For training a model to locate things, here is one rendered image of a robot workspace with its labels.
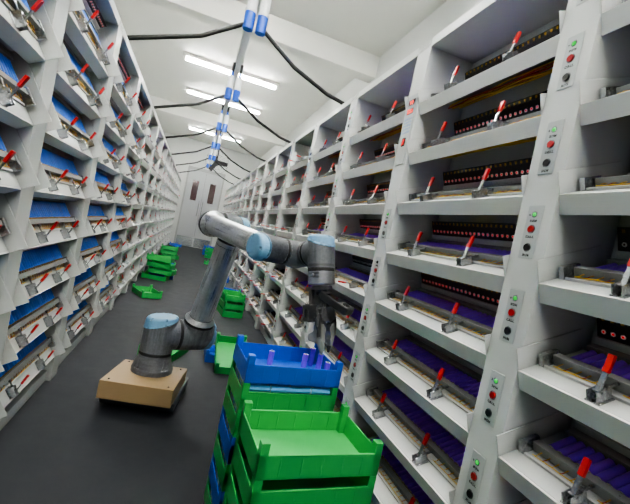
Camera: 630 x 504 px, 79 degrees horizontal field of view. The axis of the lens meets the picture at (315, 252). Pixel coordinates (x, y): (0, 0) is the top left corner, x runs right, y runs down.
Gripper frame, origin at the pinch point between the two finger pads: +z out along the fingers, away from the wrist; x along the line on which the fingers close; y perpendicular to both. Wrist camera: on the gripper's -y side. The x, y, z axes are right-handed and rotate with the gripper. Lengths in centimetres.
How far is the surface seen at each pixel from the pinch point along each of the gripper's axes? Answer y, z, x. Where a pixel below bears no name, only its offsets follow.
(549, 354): -61, -3, 2
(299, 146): 141, -155, -154
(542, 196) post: -62, -39, 3
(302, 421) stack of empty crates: -3.9, 17.4, 16.6
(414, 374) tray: -19.7, 8.7, -22.0
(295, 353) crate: 16.2, 3.1, -3.8
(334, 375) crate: -3.4, 7.7, 0.6
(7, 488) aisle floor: 74, 41, 60
